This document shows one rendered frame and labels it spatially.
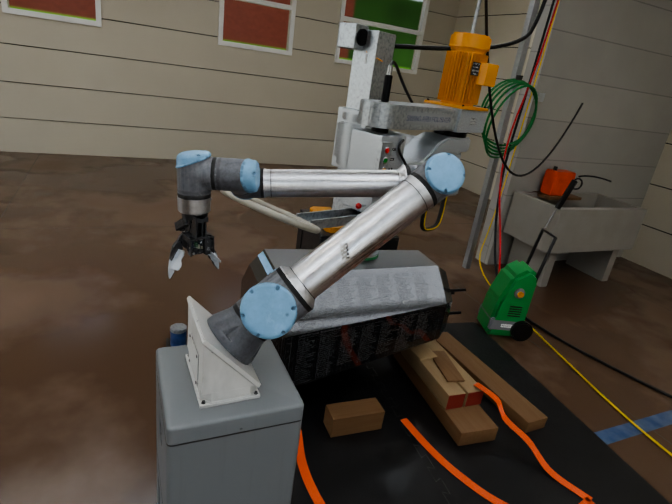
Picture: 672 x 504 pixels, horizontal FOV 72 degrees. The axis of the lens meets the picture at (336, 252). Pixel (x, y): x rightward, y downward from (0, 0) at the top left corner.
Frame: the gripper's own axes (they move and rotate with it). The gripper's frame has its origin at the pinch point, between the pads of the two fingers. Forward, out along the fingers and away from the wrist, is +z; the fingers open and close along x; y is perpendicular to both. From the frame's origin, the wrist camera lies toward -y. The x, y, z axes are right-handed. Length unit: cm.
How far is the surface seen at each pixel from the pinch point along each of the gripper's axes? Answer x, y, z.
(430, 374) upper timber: 148, -13, 103
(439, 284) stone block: 157, -24, 51
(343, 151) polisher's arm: 157, -122, -8
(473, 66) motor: 184, -48, -68
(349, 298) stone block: 99, -37, 51
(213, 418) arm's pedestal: -5.9, 26.2, 32.9
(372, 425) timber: 101, -10, 116
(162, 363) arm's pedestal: -9.4, -4.5, 31.9
